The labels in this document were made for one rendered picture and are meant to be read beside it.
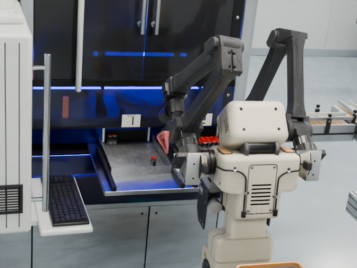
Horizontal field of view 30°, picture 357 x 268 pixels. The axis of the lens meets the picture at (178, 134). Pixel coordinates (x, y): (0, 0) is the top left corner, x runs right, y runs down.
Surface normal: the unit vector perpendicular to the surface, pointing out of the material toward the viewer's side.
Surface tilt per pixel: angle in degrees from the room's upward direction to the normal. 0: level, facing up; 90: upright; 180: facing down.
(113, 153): 0
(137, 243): 90
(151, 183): 0
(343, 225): 0
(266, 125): 48
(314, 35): 90
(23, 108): 90
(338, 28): 90
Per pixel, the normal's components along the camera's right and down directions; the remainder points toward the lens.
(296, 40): 0.43, -0.14
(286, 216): 0.09, -0.92
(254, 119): 0.24, -0.33
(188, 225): 0.26, 0.39
